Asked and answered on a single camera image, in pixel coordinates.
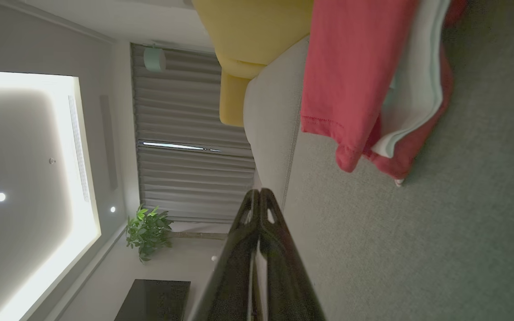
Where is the white ceiling air vent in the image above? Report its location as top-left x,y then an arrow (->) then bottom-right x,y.
67,94 -> 91,204

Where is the red and white sports jersey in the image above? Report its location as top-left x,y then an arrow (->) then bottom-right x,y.
300,0 -> 468,187

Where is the black television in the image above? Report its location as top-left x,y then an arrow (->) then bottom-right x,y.
114,280 -> 191,321

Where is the grey pleated curtain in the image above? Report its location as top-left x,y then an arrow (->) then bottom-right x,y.
131,42 -> 254,148
137,147 -> 257,223

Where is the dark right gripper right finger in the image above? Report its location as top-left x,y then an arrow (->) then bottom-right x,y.
261,189 -> 327,321

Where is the small yellow sofa cushion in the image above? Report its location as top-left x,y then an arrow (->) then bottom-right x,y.
219,70 -> 252,128

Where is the pale green floor lamp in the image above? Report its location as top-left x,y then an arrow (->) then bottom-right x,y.
143,44 -> 167,73

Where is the large yellow sofa cushion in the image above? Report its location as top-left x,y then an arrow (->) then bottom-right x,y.
192,0 -> 315,80

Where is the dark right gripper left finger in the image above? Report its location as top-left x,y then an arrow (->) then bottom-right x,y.
190,189 -> 260,321

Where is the grey sofa cushion with seam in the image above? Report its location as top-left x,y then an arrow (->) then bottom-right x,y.
243,36 -> 311,208

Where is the green leafy potted plant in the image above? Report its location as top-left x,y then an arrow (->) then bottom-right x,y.
125,204 -> 229,264

